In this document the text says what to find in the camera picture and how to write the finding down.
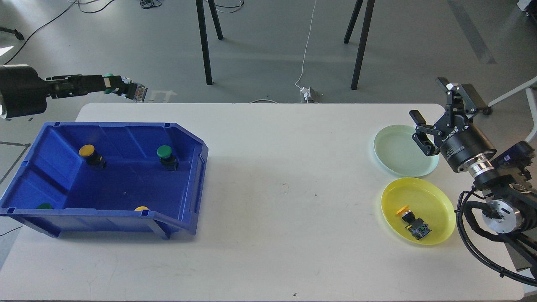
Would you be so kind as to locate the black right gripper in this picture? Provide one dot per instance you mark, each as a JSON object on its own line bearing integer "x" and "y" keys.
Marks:
{"x": 456, "y": 138}

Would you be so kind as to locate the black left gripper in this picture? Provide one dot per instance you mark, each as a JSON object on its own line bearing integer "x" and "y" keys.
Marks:
{"x": 24, "y": 93}

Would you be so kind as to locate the green push button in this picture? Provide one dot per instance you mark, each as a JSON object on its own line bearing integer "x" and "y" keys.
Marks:
{"x": 128, "y": 89}
{"x": 167, "y": 158}

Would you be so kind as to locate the yellow push button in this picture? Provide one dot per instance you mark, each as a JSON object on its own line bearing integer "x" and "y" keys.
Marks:
{"x": 414, "y": 225}
{"x": 92, "y": 158}

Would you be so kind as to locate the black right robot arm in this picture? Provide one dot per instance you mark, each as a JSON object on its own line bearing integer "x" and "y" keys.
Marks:
{"x": 501, "y": 204}

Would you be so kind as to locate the light green plate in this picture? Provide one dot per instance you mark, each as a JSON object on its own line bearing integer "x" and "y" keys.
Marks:
{"x": 396, "y": 151}

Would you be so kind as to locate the yellow plate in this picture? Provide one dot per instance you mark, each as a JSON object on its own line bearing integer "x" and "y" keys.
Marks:
{"x": 426, "y": 201}

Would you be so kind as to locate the green button front edge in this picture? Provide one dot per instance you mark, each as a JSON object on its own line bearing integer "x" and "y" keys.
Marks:
{"x": 45, "y": 206}

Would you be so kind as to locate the white chair base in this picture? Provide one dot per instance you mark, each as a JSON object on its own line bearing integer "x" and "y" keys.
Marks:
{"x": 520, "y": 99}

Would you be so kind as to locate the blue plastic bin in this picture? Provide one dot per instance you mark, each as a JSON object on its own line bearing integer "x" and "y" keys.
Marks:
{"x": 94, "y": 200}

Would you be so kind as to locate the black stand leg right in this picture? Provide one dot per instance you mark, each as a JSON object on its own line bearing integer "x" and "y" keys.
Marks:
{"x": 365, "y": 30}

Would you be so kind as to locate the white power adapter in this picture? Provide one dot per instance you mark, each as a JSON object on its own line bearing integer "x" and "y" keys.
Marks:
{"x": 309, "y": 95}

